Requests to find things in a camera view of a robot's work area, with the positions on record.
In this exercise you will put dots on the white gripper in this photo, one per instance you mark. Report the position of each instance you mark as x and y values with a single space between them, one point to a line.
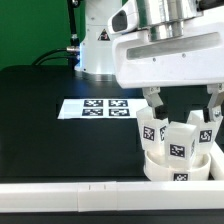
167 43

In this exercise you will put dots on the paper sheet with markers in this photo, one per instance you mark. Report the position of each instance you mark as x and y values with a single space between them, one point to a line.
100 108

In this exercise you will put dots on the white right barrier rail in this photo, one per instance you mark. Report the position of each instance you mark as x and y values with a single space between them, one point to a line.
217 162

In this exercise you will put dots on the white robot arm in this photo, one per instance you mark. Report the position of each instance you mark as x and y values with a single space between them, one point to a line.
96 59

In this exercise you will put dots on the white barrier rail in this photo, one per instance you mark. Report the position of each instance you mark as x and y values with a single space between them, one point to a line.
110 196
217 162

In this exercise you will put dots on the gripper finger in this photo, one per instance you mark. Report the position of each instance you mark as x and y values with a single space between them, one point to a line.
213 112

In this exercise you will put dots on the black pole with connector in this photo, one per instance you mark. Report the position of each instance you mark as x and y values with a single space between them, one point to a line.
73 49

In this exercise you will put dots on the white front barrier rail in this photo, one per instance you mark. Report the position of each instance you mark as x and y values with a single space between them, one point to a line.
110 196

